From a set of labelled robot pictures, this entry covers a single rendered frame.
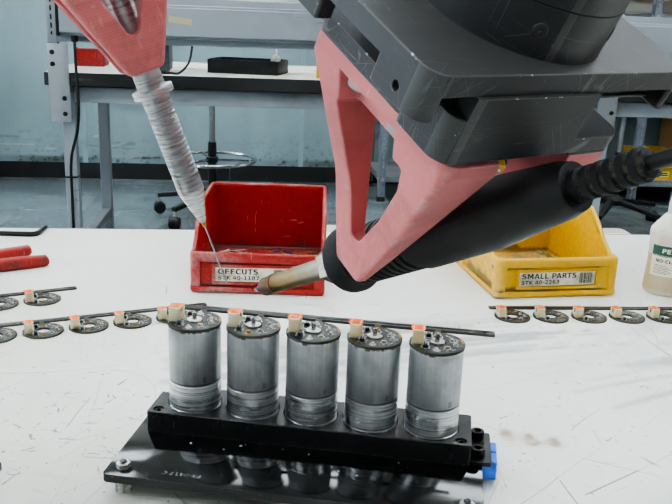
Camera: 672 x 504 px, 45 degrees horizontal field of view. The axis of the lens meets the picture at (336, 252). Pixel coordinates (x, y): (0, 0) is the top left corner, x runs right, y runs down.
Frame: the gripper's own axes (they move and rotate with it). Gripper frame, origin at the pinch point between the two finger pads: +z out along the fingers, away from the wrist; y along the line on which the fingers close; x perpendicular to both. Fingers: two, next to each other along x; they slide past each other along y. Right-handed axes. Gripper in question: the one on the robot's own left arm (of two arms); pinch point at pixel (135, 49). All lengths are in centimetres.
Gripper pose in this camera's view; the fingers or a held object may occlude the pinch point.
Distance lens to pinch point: 32.8
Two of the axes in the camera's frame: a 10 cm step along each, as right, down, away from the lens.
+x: -8.6, 4.1, -3.0
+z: 2.7, 8.7, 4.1
